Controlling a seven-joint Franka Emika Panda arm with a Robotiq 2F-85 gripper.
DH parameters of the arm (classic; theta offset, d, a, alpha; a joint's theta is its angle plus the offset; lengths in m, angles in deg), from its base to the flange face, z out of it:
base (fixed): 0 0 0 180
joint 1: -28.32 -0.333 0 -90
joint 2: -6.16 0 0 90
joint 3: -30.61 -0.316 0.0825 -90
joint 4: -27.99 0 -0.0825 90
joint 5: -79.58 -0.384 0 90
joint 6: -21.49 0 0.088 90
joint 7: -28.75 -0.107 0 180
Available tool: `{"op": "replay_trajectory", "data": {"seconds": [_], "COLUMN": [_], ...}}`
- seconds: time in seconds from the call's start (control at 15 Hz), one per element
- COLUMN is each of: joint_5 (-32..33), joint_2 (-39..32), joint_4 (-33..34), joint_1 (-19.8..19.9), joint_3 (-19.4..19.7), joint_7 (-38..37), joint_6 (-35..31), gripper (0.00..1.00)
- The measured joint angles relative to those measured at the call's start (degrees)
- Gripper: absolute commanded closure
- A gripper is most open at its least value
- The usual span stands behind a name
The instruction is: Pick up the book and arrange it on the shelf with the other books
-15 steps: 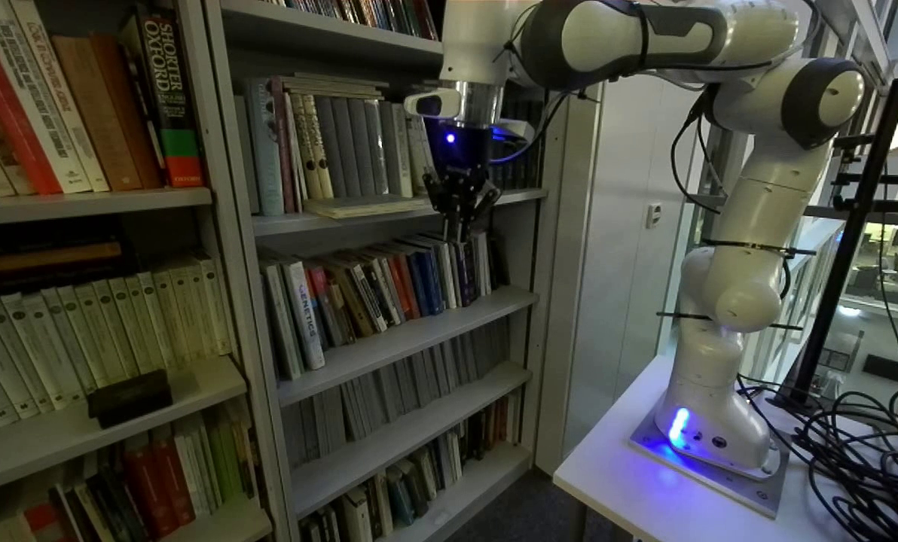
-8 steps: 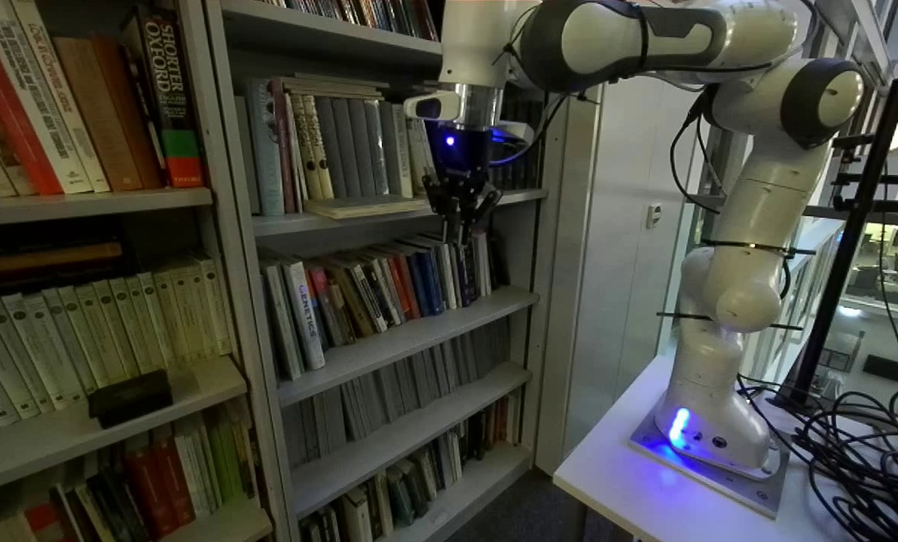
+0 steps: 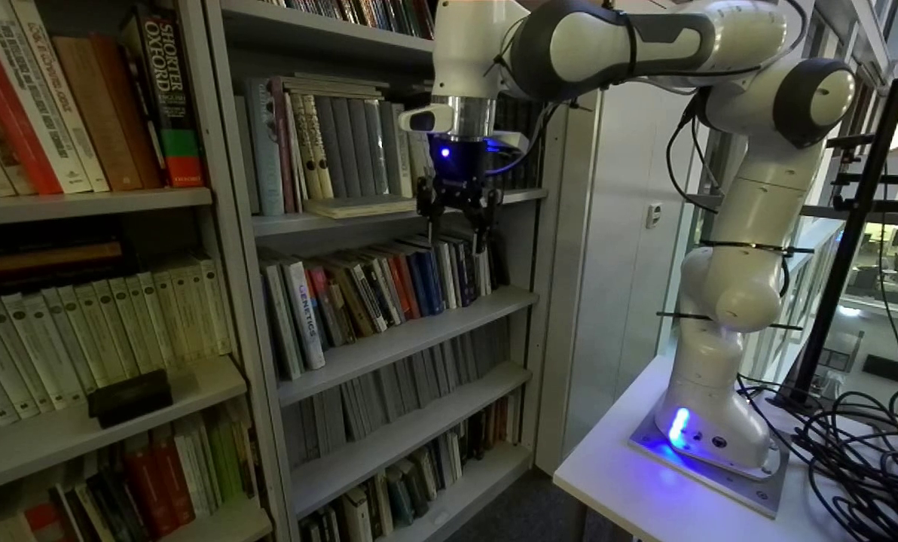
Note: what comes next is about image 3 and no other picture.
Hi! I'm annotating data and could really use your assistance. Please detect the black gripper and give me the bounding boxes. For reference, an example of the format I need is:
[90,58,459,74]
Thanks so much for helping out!
[412,132,509,255]

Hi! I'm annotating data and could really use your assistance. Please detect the cream softcover book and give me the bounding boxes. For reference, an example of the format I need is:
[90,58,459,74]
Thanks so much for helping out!
[305,197,424,224]

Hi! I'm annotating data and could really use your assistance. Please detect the white slim book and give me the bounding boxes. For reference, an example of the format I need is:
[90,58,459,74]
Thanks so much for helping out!
[433,238,464,309]

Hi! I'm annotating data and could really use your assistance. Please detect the pale grey book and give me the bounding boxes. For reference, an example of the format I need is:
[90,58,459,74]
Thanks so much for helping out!
[459,227,499,302]

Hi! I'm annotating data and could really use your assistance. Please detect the bright blue book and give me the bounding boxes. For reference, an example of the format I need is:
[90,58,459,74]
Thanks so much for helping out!
[412,241,444,317]

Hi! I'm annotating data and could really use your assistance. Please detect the brown red book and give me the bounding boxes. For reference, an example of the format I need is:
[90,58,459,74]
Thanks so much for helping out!
[398,246,421,323]

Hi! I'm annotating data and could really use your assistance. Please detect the grey stacked books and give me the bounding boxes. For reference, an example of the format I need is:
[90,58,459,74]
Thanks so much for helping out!
[386,100,420,203]

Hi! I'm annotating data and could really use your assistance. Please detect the orange red book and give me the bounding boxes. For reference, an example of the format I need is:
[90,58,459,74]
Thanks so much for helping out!
[379,250,407,327]

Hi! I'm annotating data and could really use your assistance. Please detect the dark grey hardcover book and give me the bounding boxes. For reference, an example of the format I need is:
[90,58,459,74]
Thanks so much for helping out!
[332,93,360,203]
[351,93,376,203]
[367,98,395,203]

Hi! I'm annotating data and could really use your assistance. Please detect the olive yellow book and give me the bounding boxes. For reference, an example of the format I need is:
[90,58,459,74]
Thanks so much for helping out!
[327,263,366,343]

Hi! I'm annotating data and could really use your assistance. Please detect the orange and blue book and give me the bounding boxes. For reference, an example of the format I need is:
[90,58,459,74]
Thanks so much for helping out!
[309,263,342,357]

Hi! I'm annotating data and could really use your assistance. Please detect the white genetics book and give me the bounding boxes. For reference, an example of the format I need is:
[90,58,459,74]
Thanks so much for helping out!
[282,255,329,373]

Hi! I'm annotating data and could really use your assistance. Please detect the thin cream book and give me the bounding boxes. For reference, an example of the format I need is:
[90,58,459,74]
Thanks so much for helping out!
[273,86,395,104]

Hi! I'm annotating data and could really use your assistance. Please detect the thin red book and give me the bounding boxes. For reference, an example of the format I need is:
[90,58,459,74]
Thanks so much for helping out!
[282,88,302,213]

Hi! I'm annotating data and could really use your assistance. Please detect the white leaning book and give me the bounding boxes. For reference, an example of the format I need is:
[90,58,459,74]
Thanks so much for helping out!
[262,263,309,383]

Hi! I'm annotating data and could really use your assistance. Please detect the blue grey jacketed book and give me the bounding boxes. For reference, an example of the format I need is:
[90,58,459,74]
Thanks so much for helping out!
[242,74,289,216]

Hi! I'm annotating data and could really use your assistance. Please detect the white paperback book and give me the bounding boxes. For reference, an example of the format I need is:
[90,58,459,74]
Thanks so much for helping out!
[433,429,468,490]
[338,485,374,542]

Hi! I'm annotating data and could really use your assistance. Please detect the teal book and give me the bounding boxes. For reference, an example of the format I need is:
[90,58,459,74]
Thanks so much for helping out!
[386,463,420,531]

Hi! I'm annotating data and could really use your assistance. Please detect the black red green book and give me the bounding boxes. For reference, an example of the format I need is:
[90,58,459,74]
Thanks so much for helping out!
[131,2,209,192]

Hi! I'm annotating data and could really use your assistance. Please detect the white tall book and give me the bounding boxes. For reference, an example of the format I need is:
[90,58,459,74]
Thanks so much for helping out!
[173,432,220,520]

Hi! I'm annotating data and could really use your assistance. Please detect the brown hardcover book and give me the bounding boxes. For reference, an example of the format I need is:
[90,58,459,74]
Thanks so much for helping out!
[52,30,149,192]

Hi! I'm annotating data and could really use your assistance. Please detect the dark red book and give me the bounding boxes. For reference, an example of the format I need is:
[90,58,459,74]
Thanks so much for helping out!
[144,434,195,531]
[114,441,173,536]

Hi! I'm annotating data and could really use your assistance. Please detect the cream hardcover book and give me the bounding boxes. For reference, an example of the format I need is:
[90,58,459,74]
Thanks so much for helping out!
[8,0,114,197]

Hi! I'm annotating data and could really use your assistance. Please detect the white book black lettering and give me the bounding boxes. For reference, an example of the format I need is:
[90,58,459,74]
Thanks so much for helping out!
[0,0,97,197]

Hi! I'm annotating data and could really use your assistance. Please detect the brown thin book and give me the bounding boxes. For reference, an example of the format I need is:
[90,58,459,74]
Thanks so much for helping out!
[0,238,131,282]

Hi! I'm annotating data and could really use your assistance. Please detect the red hardcover book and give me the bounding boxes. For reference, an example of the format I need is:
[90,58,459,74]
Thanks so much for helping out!
[0,16,41,198]

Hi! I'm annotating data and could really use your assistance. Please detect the grey metal bookshelf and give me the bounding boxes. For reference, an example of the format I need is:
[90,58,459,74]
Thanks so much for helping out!
[202,0,564,542]
[0,0,277,542]

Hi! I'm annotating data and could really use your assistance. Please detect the grey journal volume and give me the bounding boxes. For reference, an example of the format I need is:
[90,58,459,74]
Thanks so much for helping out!
[407,351,444,414]
[366,372,398,436]
[338,376,374,446]
[312,390,352,461]

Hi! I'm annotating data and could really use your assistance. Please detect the grey metal cabinet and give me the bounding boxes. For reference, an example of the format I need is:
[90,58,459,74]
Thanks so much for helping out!
[534,78,732,475]

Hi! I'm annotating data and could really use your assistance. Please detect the white series volume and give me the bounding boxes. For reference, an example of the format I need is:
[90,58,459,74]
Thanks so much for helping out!
[200,255,242,357]
[90,277,150,385]
[174,260,223,361]
[0,297,55,432]
[125,270,179,376]
[25,293,89,409]
[150,266,202,367]
[60,282,121,399]

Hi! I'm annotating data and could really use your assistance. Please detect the black box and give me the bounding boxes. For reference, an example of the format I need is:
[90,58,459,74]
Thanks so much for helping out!
[86,367,179,432]

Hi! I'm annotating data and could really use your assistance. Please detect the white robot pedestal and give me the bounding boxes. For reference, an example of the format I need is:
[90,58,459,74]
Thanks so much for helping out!
[552,351,875,542]

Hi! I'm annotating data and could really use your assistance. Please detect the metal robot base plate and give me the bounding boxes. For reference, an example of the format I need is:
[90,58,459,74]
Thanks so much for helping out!
[627,401,794,520]

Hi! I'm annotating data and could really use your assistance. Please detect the black camera stand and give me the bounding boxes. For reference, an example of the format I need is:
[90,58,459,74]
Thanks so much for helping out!
[776,65,898,409]

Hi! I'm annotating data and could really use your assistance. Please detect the tangled black cable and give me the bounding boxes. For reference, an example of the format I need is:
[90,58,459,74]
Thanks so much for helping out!
[732,373,898,542]

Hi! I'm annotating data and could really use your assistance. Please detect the white window frame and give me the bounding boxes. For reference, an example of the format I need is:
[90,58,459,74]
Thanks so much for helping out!
[731,0,898,405]

